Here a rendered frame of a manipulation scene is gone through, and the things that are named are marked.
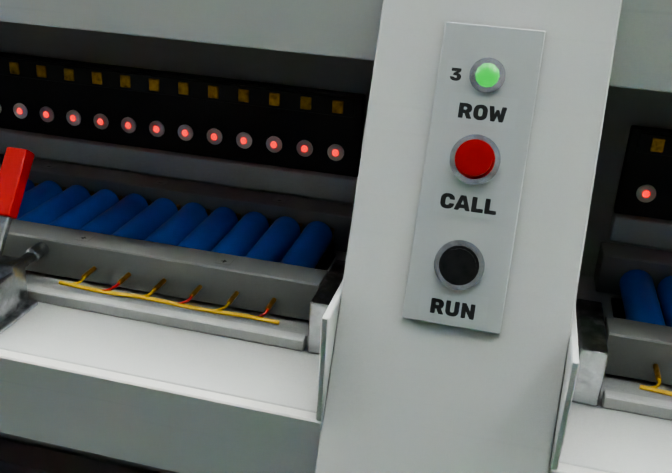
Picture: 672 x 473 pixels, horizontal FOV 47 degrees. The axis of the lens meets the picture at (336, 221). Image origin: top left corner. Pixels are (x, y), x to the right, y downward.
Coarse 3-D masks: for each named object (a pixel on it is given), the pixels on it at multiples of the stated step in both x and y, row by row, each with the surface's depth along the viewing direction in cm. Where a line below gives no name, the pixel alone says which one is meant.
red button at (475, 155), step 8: (464, 144) 31; (472, 144) 31; (480, 144) 31; (488, 144) 31; (456, 152) 31; (464, 152) 31; (472, 152) 31; (480, 152) 31; (488, 152) 31; (456, 160) 31; (464, 160) 31; (472, 160) 31; (480, 160) 31; (488, 160) 31; (464, 168) 31; (472, 168) 31; (480, 168) 31; (488, 168) 31; (464, 176) 31; (472, 176) 31; (480, 176) 31
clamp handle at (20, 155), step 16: (16, 160) 39; (32, 160) 40; (0, 176) 39; (16, 176) 39; (0, 192) 39; (16, 192) 39; (0, 208) 39; (16, 208) 39; (0, 224) 39; (0, 240) 38; (0, 256) 38
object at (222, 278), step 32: (32, 224) 44; (64, 256) 43; (96, 256) 42; (128, 256) 42; (160, 256) 41; (192, 256) 42; (224, 256) 42; (96, 288) 41; (128, 288) 42; (160, 288) 42; (192, 288) 41; (224, 288) 41; (256, 288) 40; (288, 288) 40
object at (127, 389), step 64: (0, 128) 55; (320, 192) 50; (64, 320) 39; (128, 320) 40; (256, 320) 41; (320, 320) 37; (0, 384) 37; (64, 384) 36; (128, 384) 35; (192, 384) 35; (256, 384) 35; (320, 384) 32; (128, 448) 36; (192, 448) 35; (256, 448) 34
